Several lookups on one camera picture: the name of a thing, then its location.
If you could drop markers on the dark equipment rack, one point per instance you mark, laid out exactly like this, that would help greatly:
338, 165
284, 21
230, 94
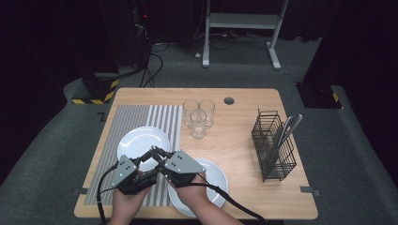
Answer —
137, 31

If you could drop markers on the grey tape piece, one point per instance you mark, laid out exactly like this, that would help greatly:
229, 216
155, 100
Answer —
80, 191
309, 190

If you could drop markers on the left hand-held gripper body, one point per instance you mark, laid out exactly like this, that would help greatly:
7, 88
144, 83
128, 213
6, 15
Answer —
125, 175

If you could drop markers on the person's right hand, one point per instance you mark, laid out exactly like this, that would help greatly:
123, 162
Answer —
192, 193

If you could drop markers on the silver cutlery piece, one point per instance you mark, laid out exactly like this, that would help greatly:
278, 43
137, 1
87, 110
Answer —
297, 120
287, 125

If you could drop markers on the small white plug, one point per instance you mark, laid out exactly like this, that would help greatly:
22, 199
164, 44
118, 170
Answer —
197, 55

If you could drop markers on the white round plate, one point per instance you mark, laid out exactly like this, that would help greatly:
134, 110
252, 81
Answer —
137, 140
217, 181

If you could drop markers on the clear drinking glass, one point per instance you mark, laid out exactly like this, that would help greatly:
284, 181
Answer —
187, 114
209, 112
198, 128

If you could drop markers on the black stand base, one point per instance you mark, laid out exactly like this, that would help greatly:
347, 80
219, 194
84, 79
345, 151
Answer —
319, 97

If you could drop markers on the grey striped placemat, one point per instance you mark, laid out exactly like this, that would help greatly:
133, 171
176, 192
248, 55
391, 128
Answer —
131, 115

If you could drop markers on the person's left hand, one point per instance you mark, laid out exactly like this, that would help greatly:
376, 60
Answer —
126, 204

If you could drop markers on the white metal stand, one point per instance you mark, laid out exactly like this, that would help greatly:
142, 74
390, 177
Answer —
241, 21

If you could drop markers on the grey table grommet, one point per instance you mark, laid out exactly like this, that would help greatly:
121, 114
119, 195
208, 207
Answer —
229, 101

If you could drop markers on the yellow black striped base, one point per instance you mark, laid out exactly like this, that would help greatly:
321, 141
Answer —
103, 93

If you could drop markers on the black tape mark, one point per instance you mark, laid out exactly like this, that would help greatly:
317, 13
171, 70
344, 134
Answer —
102, 117

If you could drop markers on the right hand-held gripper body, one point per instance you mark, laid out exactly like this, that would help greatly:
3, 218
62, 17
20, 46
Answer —
183, 168

